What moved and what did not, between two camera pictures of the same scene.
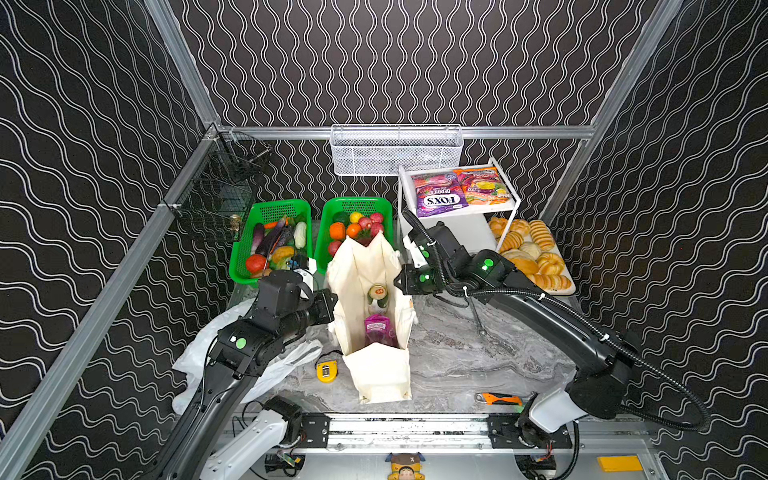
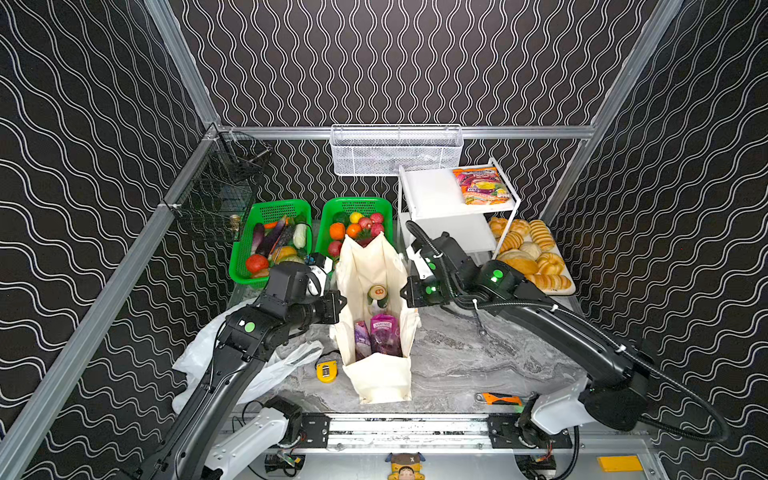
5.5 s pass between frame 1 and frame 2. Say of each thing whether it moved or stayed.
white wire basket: stayed
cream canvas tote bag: stayed
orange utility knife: stayed
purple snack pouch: moved
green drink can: stayed
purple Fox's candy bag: moved
